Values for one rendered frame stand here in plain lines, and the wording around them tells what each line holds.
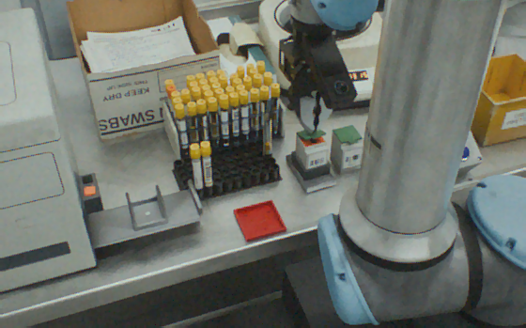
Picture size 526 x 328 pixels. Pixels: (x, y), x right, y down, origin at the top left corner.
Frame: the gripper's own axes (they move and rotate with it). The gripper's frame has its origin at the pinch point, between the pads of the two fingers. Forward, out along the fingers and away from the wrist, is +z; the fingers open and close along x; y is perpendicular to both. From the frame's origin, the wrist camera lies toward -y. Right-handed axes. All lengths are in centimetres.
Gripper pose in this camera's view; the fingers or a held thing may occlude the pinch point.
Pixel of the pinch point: (314, 129)
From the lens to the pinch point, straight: 104.0
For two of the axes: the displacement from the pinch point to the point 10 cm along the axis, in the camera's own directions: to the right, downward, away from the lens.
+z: 0.0, 7.5, 6.7
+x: -9.3, 2.5, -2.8
